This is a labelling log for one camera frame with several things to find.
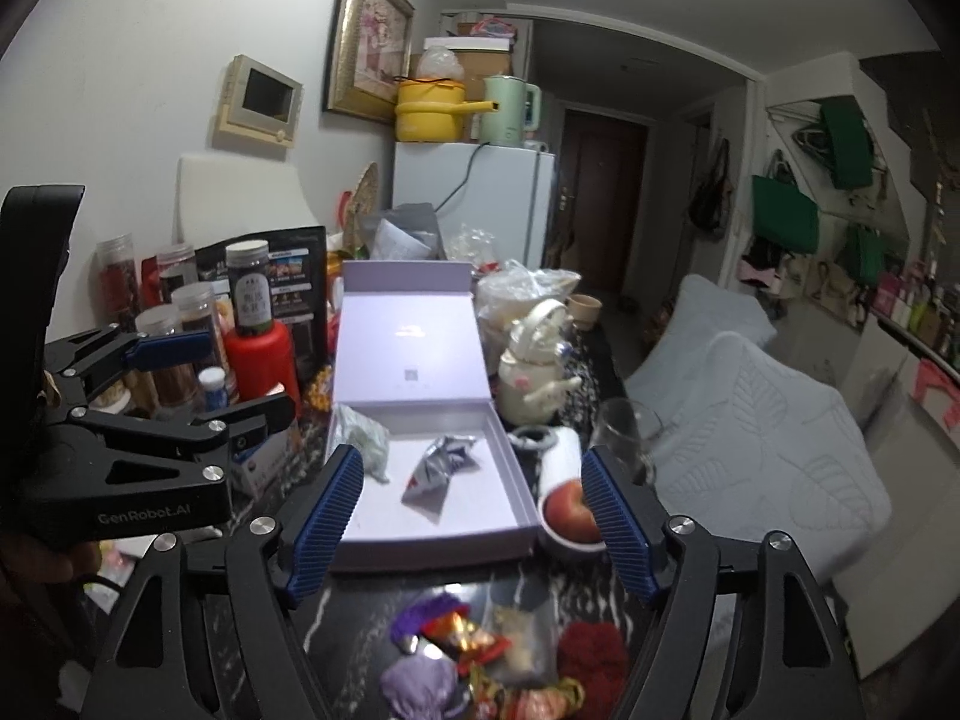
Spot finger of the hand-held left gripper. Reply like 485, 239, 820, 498
49, 392, 297, 492
45, 326, 215, 402

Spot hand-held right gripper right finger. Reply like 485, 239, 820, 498
581, 446, 871, 720

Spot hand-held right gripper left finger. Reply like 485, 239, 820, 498
79, 444, 366, 720

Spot purple tassel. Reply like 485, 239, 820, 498
390, 594, 467, 642

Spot red fluffy ball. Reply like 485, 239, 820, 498
559, 622, 631, 720

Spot lavender gift box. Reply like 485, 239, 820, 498
326, 259, 542, 572

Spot red orange candy packet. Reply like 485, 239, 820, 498
416, 611, 511, 674

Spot lilac soft pouch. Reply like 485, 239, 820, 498
379, 656, 467, 720

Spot yellow red knot ornament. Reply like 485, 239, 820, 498
476, 679, 586, 720

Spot person's left hand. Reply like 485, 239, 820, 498
0, 538, 102, 590

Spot clear jar brown contents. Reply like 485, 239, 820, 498
135, 306, 197, 413

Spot red apple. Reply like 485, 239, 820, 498
544, 480, 605, 545

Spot white blue carton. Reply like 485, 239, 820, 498
229, 427, 302, 497

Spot clear jar with lid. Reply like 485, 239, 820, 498
171, 283, 220, 332
156, 244, 198, 302

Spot red bottle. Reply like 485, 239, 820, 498
225, 319, 302, 421

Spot small white-capped bottle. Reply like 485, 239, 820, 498
197, 367, 229, 415

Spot small bowl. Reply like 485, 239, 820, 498
538, 491, 608, 557

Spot clear jar red contents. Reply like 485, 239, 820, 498
96, 236, 143, 332

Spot pale green crumpled packet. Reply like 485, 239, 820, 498
334, 405, 391, 482

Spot glass mug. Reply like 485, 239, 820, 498
591, 397, 665, 485

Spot dark jar with label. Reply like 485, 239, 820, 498
225, 240, 275, 335

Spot silver foil packet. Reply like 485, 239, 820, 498
401, 435, 481, 522

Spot black printed box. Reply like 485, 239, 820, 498
196, 225, 329, 391

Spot clear plastic pouch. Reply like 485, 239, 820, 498
491, 604, 562, 687

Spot large leaf-embossed white cushion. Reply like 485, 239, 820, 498
626, 330, 890, 586

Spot white teapot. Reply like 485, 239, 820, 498
499, 298, 584, 427

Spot small white cushion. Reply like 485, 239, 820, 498
645, 274, 778, 383

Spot plastic bag of food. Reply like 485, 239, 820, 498
476, 261, 583, 338

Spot woven straw fan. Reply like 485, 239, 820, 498
352, 163, 380, 220

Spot crinkled clear bag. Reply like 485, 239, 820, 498
448, 225, 500, 271

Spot white shelf unit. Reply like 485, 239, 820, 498
832, 315, 960, 680

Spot beige tote bag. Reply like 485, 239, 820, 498
780, 251, 863, 323

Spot brown door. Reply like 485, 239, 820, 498
562, 109, 648, 293

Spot white fridge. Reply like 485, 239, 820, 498
394, 141, 557, 272

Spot dark hanging bag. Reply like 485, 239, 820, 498
688, 139, 733, 241

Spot pink cloth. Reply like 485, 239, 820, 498
911, 360, 960, 422

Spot green tote bag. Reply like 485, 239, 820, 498
752, 175, 820, 256
847, 225, 887, 286
819, 97, 875, 190

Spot yellow pot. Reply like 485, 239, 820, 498
395, 79, 497, 143

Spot row of bottles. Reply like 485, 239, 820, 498
870, 259, 960, 370

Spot framed picture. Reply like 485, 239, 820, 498
324, 0, 417, 125

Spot clear plastic bag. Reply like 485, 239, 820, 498
416, 45, 467, 85

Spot green electric kettle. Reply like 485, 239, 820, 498
478, 75, 542, 148

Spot cardboard box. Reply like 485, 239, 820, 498
409, 37, 516, 143

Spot wall intercom panel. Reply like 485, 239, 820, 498
212, 54, 305, 158

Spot black power cord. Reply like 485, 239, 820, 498
435, 142, 490, 215

